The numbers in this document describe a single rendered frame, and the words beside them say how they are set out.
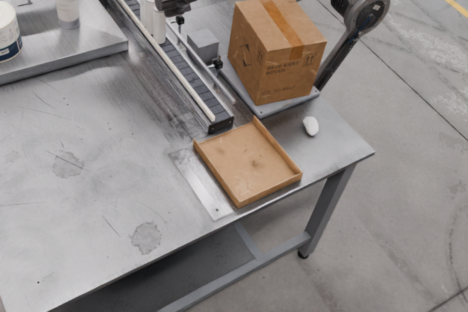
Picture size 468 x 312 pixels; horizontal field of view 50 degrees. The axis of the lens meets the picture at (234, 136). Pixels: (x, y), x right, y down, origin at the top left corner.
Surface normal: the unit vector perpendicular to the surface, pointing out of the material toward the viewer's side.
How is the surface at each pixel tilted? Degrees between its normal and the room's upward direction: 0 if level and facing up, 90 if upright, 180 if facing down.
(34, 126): 0
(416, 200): 0
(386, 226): 0
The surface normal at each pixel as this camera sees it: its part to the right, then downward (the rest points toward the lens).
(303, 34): 0.12, -0.66
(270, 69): 0.37, 0.73
